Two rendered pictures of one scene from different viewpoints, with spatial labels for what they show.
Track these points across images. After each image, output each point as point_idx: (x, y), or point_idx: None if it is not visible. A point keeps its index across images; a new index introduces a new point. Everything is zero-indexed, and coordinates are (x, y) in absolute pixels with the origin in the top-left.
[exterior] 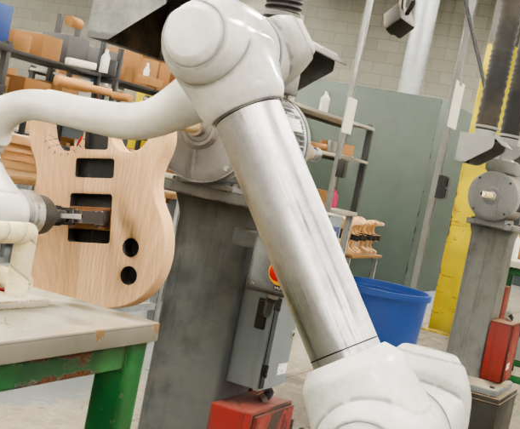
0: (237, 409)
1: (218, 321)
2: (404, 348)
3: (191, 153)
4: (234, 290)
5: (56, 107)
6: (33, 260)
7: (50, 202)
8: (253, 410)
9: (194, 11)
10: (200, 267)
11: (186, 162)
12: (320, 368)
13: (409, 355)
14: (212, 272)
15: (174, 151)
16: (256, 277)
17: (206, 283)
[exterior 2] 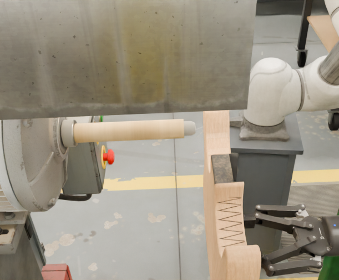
0: (64, 276)
1: (34, 267)
2: (283, 66)
3: (62, 166)
4: (28, 237)
5: None
6: None
7: (329, 215)
8: (57, 268)
9: None
10: (13, 264)
11: (61, 179)
12: None
13: (288, 66)
14: (18, 253)
15: (55, 185)
16: (102, 179)
17: (20, 264)
